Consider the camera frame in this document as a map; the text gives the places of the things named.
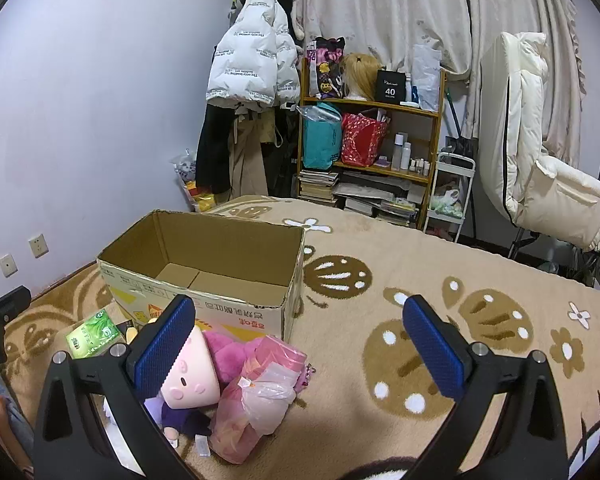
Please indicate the black pink printed tote bag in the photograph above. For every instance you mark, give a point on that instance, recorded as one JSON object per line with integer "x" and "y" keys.
{"x": 327, "y": 75}

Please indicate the dark hanging garment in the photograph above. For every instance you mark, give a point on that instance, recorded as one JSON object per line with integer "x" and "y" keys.
{"x": 285, "y": 160}

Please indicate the cream padded folding chair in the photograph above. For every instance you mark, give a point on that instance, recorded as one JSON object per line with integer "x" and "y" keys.
{"x": 520, "y": 135}

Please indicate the white cosmetic bottle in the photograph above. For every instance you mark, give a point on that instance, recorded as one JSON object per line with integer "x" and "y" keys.
{"x": 406, "y": 156}
{"x": 399, "y": 150}

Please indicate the white wall socket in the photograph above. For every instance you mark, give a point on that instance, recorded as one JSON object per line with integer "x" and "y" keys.
{"x": 38, "y": 245}
{"x": 8, "y": 265}

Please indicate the row of small bottles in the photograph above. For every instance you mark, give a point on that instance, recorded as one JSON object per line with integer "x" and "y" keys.
{"x": 421, "y": 165}

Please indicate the beige floral curtain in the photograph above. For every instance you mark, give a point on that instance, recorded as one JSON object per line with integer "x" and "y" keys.
{"x": 380, "y": 0}

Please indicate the white puffer jacket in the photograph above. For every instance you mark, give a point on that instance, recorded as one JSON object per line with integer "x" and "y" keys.
{"x": 250, "y": 50}

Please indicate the pile of papers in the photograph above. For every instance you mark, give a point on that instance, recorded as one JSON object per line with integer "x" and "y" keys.
{"x": 370, "y": 195}

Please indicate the purple white plush doll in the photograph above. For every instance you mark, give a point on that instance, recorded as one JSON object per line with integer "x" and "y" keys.
{"x": 180, "y": 417}

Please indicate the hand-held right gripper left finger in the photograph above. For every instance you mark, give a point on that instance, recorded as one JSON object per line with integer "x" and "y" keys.
{"x": 162, "y": 350}

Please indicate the red bag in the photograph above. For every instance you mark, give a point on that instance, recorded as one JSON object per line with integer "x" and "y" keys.
{"x": 360, "y": 140}

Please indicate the white rolling cart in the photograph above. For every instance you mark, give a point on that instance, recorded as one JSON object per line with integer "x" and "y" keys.
{"x": 462, "y": 160}

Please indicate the green tissue pack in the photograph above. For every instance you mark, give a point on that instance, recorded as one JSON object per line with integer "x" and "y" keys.
{"x": 92, "y": 335}

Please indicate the clear plastic bag of things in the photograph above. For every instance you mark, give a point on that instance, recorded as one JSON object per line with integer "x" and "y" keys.
{"x": 190, "y": 170}

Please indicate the black hanging coat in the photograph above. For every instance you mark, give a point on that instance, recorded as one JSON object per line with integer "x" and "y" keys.
{"x": 215, "y": 150}

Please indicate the person's left forearm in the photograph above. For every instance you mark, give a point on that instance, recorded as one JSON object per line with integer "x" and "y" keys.
{"x": 5, "y": 430}

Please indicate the white paper bag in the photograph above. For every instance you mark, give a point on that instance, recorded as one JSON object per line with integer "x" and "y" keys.
{"x": 425, "y": 75}

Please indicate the stack of books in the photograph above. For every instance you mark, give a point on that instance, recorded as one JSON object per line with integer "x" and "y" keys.
{"x": 317, "y": 187}

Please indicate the pink plastic bag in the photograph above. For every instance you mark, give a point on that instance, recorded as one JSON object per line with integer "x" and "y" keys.
{"x": 240, "y": 425}

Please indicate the teal bag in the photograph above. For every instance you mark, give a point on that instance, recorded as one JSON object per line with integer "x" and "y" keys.
{"x": 320, "y": 140}

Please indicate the cream pink swirl roll plush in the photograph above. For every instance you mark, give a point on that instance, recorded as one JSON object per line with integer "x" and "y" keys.
{"x": 190, "y": 375}

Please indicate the pink plush bear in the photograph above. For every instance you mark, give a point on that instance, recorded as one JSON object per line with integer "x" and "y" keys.
{"x": 230, "y": 357}

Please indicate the cardboard box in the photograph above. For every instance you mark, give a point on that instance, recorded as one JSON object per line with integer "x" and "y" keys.
{"x": 220, "y": 245}

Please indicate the blonde wig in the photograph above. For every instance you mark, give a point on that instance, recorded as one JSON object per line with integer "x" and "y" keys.
{"x": 360, "y": 70}

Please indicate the beige hanging garment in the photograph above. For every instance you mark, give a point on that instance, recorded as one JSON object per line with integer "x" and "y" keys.
{"x": 245, "y": 160}

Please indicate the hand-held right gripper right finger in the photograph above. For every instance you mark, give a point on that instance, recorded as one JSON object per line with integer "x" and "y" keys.
{"x": 435, "y": 350}

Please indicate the white green plastic bag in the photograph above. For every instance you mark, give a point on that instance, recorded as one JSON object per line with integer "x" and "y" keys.
{"x": 447, "y": 202}

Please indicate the black box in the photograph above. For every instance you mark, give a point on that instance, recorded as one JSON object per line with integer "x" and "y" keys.
{"x": 391, "y": 87}

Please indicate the wooden shelf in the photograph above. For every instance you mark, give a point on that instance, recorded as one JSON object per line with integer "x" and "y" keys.
{"x": 370, "y": 104}

